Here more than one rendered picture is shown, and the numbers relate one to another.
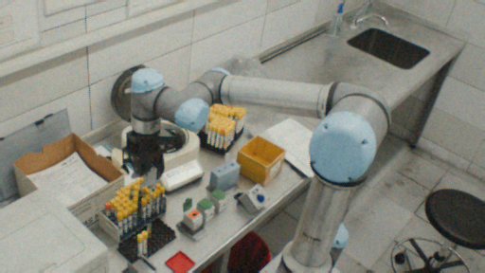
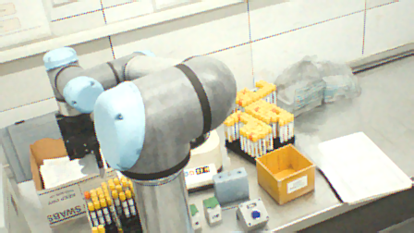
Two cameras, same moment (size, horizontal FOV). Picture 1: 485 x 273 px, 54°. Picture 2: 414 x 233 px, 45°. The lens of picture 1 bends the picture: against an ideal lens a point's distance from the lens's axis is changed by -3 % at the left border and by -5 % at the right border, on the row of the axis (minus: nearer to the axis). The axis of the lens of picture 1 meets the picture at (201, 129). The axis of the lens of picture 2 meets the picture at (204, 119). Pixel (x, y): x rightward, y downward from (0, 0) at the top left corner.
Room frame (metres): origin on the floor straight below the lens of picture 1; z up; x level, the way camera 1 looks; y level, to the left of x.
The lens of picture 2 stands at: (0.25, -0.69, 1.92)
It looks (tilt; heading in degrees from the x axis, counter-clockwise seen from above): 32 degrees down; 33
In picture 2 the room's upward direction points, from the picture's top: 8 degrees counter-clockwise
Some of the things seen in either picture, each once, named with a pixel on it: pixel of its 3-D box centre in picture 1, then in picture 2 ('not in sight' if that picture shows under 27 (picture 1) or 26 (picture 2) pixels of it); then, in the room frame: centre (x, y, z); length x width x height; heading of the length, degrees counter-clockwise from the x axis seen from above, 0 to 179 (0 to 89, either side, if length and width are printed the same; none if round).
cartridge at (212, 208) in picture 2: (218, 201); (212, 211); (1.16, -0.08, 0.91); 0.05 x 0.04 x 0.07; 50
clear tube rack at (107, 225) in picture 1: (133, 211); (121, 207); (1.07, 0.19, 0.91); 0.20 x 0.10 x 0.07; 140
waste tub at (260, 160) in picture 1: (260, 160); (285, 174); (1.38, -0.23, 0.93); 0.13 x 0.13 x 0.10; 55
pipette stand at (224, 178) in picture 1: (224, 178); (231, 187); (1.26, -0.10, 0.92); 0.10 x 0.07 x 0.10; 132
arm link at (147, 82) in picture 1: (148, 94); (65, 74); (0.96, 0.13, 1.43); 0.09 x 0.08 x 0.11; 61
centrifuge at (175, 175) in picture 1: (163, 151); (184, 151); (1.36, 0.13, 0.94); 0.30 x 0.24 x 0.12; 41
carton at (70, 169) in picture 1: (69, 184); (75, 172); (1.12, 0.41, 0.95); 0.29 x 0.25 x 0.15; 50
